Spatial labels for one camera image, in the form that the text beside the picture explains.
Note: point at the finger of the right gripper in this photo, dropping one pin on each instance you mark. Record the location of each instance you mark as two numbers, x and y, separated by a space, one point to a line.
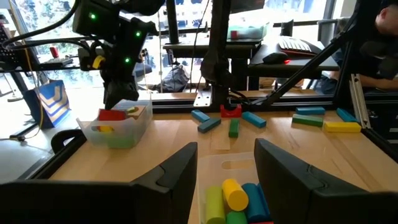
130 90
112 91

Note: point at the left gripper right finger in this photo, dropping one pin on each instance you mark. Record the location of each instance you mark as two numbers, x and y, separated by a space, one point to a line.
295 193

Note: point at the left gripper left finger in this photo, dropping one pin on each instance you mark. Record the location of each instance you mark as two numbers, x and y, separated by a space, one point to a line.
168 193

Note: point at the natural wooden arch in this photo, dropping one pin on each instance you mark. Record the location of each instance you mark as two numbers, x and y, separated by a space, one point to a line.
138 113

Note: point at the blue wooden cylinder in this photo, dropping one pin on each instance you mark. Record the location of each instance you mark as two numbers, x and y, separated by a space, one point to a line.
253 202
264 205

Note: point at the red wooden cylinder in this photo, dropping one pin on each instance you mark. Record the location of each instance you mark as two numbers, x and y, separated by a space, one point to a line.
261 222

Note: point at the light green wooden cylinder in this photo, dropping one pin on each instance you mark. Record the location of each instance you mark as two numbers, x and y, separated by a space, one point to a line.
214 205

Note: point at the green wooden arch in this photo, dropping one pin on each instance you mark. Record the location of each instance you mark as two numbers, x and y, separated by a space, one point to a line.
121 142

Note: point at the clear plastic bin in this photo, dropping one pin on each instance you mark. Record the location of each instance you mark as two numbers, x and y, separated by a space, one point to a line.
124 137
217 168

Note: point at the yellow wooden cylinder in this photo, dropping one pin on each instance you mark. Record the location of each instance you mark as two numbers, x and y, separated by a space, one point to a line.
234 196

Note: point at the green wooden plank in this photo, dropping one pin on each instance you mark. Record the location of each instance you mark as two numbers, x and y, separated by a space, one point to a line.
307 120
234 128

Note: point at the yellow wooden plank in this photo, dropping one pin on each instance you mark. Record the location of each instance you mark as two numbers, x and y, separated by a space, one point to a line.
342 127

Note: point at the blue wooden plank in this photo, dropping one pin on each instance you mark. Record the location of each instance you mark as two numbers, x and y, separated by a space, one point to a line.
310 110
253 119
200 115
345 115

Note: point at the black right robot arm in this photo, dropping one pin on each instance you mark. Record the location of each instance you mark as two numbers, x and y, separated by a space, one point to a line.
217 46

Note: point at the black bag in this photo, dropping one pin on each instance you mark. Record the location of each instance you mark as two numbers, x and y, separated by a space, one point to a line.
175 79

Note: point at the black pole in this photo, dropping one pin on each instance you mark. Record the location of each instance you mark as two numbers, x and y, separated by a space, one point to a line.
172 21

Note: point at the black desk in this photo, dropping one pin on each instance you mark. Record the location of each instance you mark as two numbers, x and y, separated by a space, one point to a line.
311 67
186 47

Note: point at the red bottle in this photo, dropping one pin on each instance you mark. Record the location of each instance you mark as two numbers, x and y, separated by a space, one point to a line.
54 51

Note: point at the white mounting plate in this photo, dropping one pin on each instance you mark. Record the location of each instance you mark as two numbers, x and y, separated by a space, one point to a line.
202 99

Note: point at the teal wooden plank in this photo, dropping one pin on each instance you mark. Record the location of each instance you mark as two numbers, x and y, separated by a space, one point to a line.
209 125

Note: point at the black rack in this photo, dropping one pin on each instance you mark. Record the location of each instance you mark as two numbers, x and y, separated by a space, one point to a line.
9 56

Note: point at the silver aluminium extrusion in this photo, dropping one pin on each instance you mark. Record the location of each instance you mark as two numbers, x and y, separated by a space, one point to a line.
359 99

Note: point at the green plastic tray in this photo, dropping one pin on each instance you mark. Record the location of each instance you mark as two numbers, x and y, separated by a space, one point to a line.
248 31

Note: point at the black computer mouse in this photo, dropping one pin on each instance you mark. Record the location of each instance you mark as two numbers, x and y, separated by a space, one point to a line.
275 57

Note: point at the black keyboard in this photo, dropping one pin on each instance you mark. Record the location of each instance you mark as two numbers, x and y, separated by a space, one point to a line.
295 45

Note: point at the person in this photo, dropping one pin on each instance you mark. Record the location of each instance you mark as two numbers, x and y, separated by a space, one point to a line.
387 21

